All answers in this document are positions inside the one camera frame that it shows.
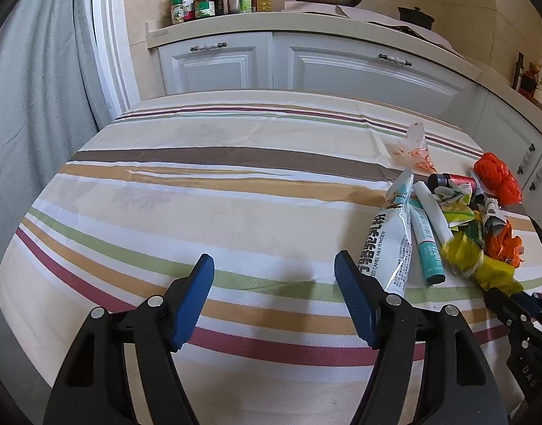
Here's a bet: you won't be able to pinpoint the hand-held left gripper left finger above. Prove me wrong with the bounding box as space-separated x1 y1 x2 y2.
43 253 216 425

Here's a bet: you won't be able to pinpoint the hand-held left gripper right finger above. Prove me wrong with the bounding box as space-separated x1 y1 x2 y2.
334 250 508 425

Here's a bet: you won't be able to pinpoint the yellow plastic wrapper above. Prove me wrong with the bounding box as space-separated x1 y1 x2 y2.
443 230 525 298

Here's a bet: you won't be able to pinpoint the white powder pouch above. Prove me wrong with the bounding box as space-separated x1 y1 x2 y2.
357 168 416 295

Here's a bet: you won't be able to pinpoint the green white wrapper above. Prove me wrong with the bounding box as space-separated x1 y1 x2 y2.
432 183 485 232

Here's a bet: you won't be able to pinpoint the orange plastic bag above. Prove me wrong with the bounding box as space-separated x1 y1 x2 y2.
473 152 523 207

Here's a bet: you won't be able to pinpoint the crumpled grey white wrapper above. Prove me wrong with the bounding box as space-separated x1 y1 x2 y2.
480 197 507 236

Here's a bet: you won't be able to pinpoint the blue white tube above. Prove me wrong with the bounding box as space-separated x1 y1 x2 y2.
407 197 447 287

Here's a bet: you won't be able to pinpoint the striped tablecloth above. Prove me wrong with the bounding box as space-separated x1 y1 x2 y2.
0 90 542 425

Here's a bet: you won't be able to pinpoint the dark bottle with red label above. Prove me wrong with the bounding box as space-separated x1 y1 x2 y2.
427 172 476 192

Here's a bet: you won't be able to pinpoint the clear wrapper with orange print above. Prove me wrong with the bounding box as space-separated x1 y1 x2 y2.
392 121 437 173

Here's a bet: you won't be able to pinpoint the black pot with red decoration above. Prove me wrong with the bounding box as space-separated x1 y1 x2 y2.
521 64 540 95

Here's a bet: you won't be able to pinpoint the white kitchen cabinets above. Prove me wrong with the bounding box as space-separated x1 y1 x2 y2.
158 31 542 196

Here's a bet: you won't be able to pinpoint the grey curtain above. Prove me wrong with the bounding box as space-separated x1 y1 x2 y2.
0 0 114 364

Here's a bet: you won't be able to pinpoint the pale cloth on stove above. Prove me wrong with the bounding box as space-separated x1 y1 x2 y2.
281 0 458 50

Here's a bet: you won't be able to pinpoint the black pot with lid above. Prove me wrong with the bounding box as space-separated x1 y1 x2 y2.
397 6 435 30

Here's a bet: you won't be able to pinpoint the white door frame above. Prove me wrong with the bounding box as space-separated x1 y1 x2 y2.
81 0 142 121

